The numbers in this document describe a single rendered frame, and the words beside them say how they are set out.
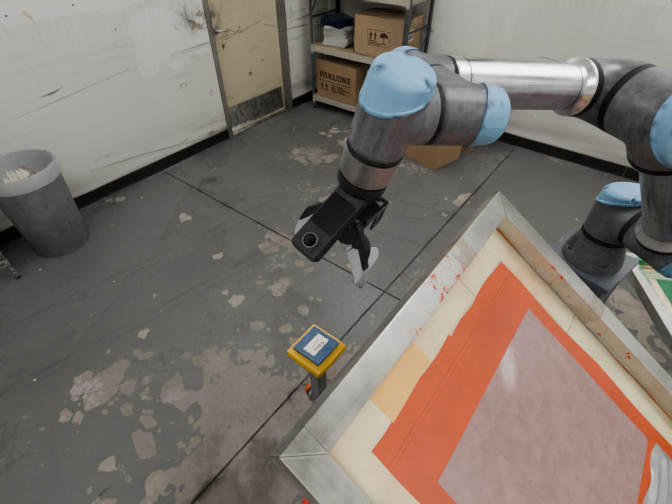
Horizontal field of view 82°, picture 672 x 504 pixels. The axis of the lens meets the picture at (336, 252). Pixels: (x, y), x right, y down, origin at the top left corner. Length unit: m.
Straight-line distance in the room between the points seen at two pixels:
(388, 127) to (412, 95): 0.04
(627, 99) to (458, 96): 0.37
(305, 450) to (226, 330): 2.10
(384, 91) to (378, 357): 0.30
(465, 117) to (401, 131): 0.08
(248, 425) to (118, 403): 0.71
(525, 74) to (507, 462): 0.57
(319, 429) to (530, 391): 0.37
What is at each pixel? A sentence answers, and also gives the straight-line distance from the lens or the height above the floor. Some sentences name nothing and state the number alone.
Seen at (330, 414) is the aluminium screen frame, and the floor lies 1.55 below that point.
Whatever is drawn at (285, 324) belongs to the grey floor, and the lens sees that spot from 2.47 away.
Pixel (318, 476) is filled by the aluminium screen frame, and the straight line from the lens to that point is 0.44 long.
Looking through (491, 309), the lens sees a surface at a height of 1.46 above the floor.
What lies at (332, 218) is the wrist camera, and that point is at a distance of 0.53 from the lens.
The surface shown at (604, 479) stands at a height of 1.31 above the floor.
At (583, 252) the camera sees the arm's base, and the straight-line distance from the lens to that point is 1.24.
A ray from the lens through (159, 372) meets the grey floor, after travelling 2.47.
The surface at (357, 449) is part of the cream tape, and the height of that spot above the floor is 1.49.
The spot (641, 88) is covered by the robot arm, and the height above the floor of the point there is 1.74.
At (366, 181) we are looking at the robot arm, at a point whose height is 1.69.
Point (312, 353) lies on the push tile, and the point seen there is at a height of 0.97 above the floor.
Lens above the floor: 1.96
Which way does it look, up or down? 43 degrees down
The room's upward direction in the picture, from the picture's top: straight up
